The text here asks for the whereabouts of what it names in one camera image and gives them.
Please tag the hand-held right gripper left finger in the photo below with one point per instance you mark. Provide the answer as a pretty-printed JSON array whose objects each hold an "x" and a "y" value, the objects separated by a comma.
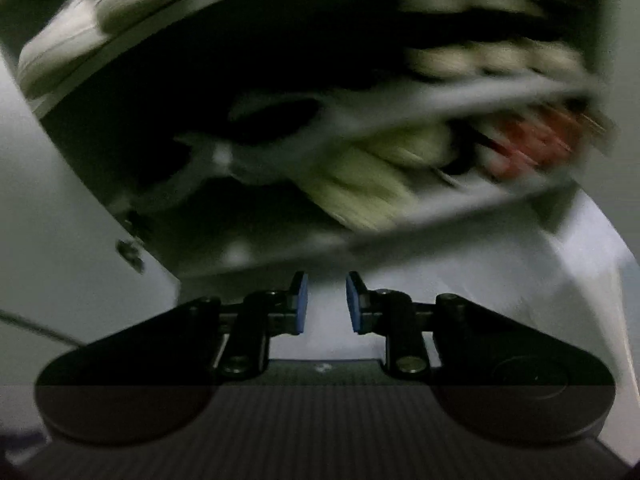
[{"x": 300, "y": 305}]

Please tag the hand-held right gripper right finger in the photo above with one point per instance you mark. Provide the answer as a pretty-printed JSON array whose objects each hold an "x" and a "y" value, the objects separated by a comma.
[{"x": 354, "y": 305}]

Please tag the white shoe cabinet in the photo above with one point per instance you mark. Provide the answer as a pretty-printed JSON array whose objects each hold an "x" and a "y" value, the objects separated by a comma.
[{"x": 450, "y": 220}]

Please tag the yellow-green shoe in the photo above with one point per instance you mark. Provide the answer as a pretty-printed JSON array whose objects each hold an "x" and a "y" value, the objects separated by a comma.
[{"x": 380, "y": 175}]

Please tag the black and white shoe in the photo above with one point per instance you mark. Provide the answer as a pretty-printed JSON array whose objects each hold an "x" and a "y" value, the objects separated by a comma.
[{"x": 325, "y": 120}]

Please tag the white cabinet door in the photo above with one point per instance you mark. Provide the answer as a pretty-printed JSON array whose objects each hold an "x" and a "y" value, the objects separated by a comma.
[{"x": 75, "y": 210}]

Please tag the red shoe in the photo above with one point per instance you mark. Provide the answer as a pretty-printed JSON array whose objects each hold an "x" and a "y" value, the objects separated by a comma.
[{"x": 535, "y": 140}]

